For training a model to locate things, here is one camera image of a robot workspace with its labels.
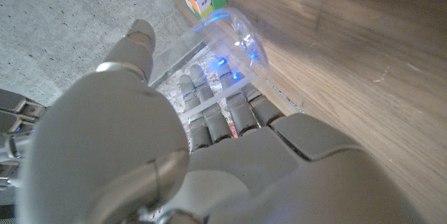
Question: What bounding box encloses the clear plastic spray bottle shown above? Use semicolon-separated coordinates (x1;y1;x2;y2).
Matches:
149;6;270;120

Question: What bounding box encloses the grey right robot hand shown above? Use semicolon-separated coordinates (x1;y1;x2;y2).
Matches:
0;88;47;134

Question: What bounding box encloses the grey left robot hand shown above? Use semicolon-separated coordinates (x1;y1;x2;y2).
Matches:
0;18;430;224

